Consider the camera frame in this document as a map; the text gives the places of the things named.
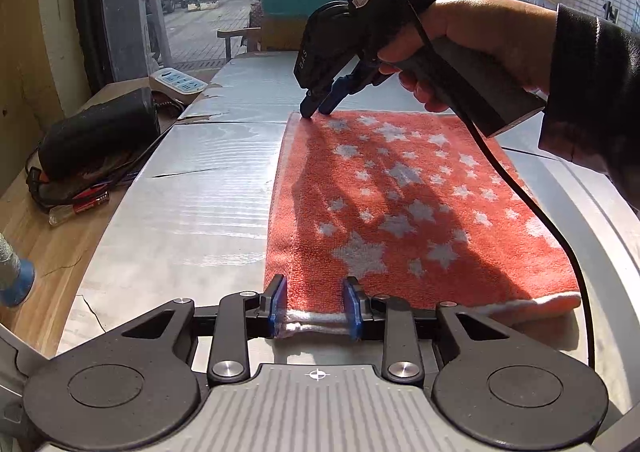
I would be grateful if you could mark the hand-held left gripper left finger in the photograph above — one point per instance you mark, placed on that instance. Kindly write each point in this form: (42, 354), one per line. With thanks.
(278, 303)

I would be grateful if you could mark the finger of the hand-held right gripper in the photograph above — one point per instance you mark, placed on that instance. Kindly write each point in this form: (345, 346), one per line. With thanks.
(310, 106)
(334, 95)

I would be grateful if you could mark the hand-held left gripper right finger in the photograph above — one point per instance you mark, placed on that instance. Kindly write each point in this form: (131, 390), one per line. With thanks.
(351, 306)

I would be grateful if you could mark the orange star towel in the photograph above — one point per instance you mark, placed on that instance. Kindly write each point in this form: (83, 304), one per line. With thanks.
(400, 212)

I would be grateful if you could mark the person's right forearm black sleeve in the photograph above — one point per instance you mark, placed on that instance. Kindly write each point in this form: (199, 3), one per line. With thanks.
(595, 97)

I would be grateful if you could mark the person's right hand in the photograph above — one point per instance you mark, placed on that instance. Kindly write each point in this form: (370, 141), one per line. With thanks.
(480, 27)

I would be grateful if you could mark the wooden chair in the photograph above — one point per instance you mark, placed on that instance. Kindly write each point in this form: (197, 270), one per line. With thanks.
(240, 37)

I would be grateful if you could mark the white power strip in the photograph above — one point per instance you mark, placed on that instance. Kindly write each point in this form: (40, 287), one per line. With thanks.
(177, 81)

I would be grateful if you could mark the black pouch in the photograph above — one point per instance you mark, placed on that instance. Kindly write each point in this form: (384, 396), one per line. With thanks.
(95, 132)

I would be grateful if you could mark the blue grey spool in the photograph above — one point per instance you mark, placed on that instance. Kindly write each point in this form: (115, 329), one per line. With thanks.
(12, 272)

